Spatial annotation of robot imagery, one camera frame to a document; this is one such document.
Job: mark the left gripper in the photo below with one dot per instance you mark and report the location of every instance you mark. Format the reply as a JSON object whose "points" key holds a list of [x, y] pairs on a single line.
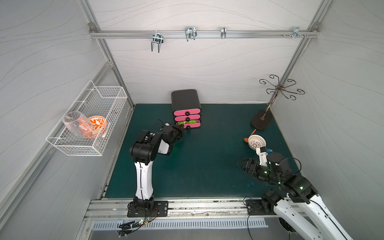
{"points": [[177, 132]]}

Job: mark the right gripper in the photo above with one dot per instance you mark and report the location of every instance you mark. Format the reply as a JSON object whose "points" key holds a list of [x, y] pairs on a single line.
{"points": [[252, 167]]}

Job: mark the green cookie packet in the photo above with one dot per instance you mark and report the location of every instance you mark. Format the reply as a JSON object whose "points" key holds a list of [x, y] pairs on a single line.
{"points": [[187, 122]]}

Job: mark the black pink drawer cabinet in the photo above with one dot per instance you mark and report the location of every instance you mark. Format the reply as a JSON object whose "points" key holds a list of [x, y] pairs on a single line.
{"points": [[186, 106]]}

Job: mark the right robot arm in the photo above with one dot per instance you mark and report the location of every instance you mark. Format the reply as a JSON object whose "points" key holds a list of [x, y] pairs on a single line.
{"points": [[297, 203]]}

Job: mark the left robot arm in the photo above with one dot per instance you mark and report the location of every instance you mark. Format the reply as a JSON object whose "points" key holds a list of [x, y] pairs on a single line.
{"points": [[144, 151]]}

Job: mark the white patterned bowl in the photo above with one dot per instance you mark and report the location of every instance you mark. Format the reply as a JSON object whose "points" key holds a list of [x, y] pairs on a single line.
{"points": [[256, 141]]}

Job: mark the orange spoon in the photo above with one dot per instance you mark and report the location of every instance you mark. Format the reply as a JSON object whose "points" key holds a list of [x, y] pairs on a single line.
{"points": [[247, 139]]}

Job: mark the green table mat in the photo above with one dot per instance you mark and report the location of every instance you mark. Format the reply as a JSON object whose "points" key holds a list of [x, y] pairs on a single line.
{"points": [[204, 164]]}

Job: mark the black mug tree stand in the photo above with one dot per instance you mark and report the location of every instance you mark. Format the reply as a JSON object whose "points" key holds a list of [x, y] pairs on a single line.
{"points": [[263, 118]]}

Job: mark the orange patterned bowl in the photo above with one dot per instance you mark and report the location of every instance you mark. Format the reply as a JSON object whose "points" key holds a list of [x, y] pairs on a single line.
{"points": [[99, 124]]}

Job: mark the metal hook left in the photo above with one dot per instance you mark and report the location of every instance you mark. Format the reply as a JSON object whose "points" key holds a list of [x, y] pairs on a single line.
{"points": [[157, 40]]}

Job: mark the metal hook middle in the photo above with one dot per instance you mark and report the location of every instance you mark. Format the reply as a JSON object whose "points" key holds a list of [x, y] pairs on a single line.
{"points": [[190, 33]]}

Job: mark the metal hook small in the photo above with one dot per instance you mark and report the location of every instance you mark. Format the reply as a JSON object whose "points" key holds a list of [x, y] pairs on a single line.
{"points": [[223, 32]]}

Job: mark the metal hook right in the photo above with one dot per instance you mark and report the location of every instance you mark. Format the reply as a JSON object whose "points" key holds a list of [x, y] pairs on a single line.
{"points": [[296, 34]]}

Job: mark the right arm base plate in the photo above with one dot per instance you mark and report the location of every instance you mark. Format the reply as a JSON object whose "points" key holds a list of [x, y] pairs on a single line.
{"points": [[256, 207]]}

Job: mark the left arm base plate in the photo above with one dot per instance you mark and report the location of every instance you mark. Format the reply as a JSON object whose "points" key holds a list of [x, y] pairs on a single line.
{"points": [[160, 209]]}

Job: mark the white wire basket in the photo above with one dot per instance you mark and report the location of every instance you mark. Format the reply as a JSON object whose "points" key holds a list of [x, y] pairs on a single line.
{"points": [[106, 101]]}

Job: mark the aluminium cross rail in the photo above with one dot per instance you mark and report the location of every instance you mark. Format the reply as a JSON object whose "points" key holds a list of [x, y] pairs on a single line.
{"points": [[201, 34]]}

